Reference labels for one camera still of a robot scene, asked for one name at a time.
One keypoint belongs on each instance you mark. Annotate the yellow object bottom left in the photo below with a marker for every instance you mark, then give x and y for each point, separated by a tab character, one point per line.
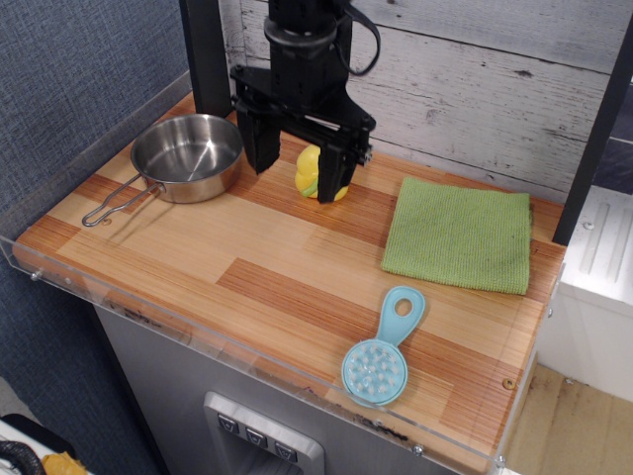
62	464

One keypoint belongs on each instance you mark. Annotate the black right frame post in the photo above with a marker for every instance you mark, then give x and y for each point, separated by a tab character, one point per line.
604	122

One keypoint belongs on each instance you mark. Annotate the yellow toy bell pepper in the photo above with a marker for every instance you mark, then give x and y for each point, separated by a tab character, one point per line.
306	177

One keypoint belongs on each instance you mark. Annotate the stainless steel pot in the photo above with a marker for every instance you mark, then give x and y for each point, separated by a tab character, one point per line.
183	160

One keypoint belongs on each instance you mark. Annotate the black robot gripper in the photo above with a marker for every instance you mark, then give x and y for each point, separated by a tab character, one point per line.
303	93

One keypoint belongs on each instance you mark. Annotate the green knitted cloth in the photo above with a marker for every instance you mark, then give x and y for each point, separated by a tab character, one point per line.
468	238

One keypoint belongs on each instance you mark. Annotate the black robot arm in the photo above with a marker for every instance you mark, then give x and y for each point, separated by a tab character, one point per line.
300	16

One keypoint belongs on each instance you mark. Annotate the light blue scrubbing brush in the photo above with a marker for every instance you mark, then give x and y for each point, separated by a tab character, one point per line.
374	371

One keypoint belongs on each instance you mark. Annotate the grey toy fridge cabinet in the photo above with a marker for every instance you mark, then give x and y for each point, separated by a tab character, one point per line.
214	406

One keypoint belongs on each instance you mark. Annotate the white side cabinet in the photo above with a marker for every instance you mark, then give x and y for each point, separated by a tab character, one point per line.
586	333

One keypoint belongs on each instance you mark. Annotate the clear acrylic table guard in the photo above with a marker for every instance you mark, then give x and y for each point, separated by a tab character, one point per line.
262	266

